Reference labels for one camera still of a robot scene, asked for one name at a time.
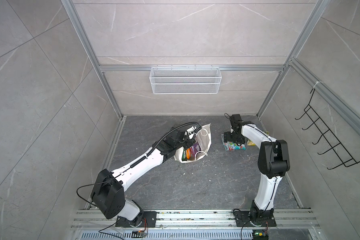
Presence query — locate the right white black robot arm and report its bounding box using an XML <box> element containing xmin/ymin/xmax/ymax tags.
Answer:
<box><xmin>223</xmin><ymin>114</ymin><xmax>291</xmax><ymax>227</ymax></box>

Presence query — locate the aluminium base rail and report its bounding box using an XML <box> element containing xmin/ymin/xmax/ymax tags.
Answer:
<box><xmin>69</xmin><ymin>209</ymin><xmax>321</xmax><ymax>230</ymax></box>

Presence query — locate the yellow green snack bag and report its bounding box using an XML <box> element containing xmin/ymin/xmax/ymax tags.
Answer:
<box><xmin>247</xmin><ymin>130</ymin><xmax>270</xmax><ymax>147</ymax></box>

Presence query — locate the purple snack pack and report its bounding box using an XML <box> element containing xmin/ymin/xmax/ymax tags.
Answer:
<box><xmin>190</xmin><ymin>143</ymin><xmax>201</xmax><ymax>158</ymax></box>

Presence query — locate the teal red snack bag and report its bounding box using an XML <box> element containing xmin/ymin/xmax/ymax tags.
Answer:
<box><xmin>221</xmin><ymin>133</ymin><xmax>246</xmax><ymax>151</ymax></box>

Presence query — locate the white floral paper bag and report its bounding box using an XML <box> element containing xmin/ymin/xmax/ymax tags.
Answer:
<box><xmin>174</xmin><ymin>124</ymin><xmax>212</xmax><ymax>163</ymax></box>

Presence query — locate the orange snack pack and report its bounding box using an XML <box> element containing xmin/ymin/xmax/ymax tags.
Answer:
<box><xmin>185</xmin><ymin>148</ymin><xmax>192</xmax><ymax>161</ymax></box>

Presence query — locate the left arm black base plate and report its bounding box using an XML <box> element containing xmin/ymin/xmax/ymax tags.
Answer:
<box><xmin>116</xmin><ymin>211</ymin><xmax>157</xmax><ymax>228</ymax></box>

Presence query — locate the white wire mesh basket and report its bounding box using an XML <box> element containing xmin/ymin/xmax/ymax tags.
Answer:
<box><xmin>150</xmin><ymin>67</ymin><xmax>222</xmax><ymax>95</ymax></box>

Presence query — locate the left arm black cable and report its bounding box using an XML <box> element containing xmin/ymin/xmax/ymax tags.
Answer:
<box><xmin>145</xmin><ymin>121</ymin><xmax>203</xmax><ymax>157</ymax></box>

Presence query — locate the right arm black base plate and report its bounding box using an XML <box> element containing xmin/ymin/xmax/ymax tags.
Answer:
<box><xmin>233</xmin><ymin>209</ymin><xmax>277</xmax><ymax>228</ymax></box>

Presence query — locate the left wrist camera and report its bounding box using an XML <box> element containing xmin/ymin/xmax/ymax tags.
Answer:
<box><xmin>187</xmin><ymin>126</ymin><xmax>202</xmax><ymax>139</ymax></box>

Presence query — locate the black wire hook rack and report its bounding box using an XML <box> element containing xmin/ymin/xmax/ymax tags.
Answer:
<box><xmin>295</xmin><ymin>89</ymin><xmax>360</xmax><ymax>170</ymax></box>

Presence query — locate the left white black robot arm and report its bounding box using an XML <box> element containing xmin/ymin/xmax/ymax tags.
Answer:
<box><xmin>90</xmin><ymin>122</ymin><xmax>202</xmax><ymax>225</ymax></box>

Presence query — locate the green snack pack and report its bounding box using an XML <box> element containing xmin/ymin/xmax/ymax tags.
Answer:
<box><xmin>182</xmin><ymin>150</ymin><xmax>188</xmax><ymax>162</ymax></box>

